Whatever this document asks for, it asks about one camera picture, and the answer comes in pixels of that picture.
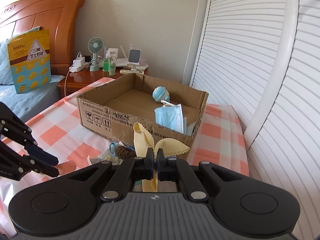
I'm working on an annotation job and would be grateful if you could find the yellow blue snack box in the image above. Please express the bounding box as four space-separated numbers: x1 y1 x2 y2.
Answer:
7 29 51 94

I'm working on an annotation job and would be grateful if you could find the green cosmetic tube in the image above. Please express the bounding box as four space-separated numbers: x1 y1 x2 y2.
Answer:
108 56 117 76

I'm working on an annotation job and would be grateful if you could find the white remote control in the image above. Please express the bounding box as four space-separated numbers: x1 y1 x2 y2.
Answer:
120 69 144 75

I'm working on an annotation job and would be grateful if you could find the blue round plush toy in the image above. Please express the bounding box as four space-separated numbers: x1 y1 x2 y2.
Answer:
152 86 170 102

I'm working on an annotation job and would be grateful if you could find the blue grey bedsheet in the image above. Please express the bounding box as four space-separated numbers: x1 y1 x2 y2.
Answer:
1 26 63 122

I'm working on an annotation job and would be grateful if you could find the green mini desk fan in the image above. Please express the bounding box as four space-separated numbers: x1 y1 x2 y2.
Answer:
88 37 104 72

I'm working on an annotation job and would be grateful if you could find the brown cardboard box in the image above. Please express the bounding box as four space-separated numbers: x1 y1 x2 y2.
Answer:
76 74 208 147

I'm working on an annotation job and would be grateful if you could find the white phone stand mirror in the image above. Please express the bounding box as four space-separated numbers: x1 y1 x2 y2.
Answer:
128 49 141 70

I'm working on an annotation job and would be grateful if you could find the white charging cable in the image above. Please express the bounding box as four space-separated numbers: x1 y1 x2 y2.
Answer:
63 51 83 98

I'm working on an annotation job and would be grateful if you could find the wooden nightstand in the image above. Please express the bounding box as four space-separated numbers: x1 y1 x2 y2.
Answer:
57 65 149 98

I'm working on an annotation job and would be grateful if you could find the blue surgical face mask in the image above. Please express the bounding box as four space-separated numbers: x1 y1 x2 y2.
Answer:
155 100 195 135

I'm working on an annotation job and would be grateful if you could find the wooden bed headboard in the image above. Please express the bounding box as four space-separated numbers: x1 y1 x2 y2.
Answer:
1 0 85 75

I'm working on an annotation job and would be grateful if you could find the white power strip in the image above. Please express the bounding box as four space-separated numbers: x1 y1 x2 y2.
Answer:
69 52 89 73

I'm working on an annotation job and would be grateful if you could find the yellow cleaning cloth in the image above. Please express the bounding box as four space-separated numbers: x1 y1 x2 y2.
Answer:
132 122 190 193

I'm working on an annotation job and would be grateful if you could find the white louvered closet door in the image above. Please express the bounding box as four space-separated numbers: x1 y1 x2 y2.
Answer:
189 0 319 239

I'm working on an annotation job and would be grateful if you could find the brown knitted scrunchie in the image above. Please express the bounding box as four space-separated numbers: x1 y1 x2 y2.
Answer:
115 146 136 160

